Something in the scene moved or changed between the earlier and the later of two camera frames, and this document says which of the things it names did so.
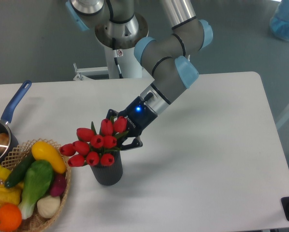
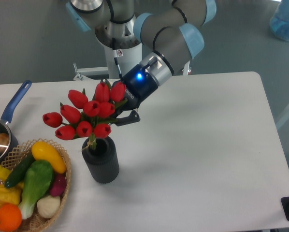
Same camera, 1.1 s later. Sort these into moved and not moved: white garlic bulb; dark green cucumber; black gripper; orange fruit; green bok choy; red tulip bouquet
Moved: red tulip bouquet; black gripper
Not moved: dark green cucumber; green bok choy; orange fruit; white garlic bulb
